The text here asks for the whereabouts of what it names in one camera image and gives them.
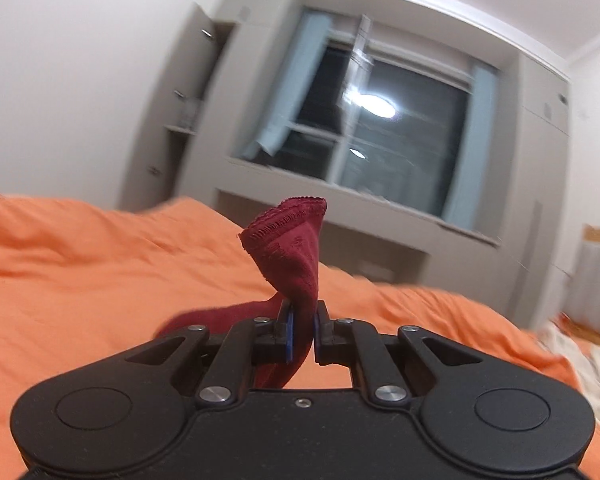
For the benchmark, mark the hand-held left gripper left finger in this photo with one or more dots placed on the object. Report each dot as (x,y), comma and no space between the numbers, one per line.
(288,332)

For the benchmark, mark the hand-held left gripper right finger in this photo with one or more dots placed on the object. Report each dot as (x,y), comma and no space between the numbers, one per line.
(318,335)

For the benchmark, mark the dark red garment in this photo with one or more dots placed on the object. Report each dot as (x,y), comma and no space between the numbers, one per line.
(292,250)

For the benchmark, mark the dark glass window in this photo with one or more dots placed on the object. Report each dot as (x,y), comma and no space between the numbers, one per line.
(405,160)

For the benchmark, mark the orange bed sheet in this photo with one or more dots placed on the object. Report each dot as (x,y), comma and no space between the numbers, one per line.
(80,285)

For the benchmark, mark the light blue curtain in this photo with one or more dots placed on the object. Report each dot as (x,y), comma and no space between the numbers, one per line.
(292,85)
(472,150)

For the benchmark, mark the grey built-in wall cabinet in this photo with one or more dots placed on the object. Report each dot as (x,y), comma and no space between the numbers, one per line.
(540,185)

